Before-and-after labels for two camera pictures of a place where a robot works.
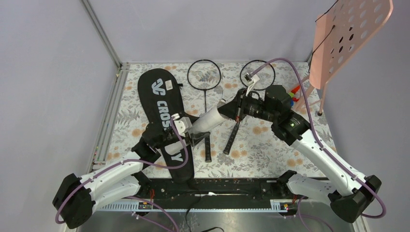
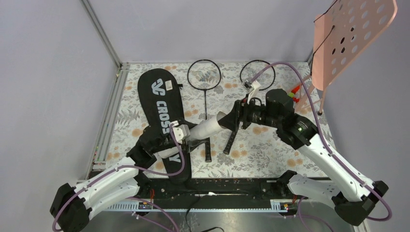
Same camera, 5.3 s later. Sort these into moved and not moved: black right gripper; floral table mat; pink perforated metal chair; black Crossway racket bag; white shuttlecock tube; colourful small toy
Moved: black right gripper; white shuttlecock tube
Not moved: colourful small toy; black Crossway racket bag; floral table mat; pink perforated metal chair
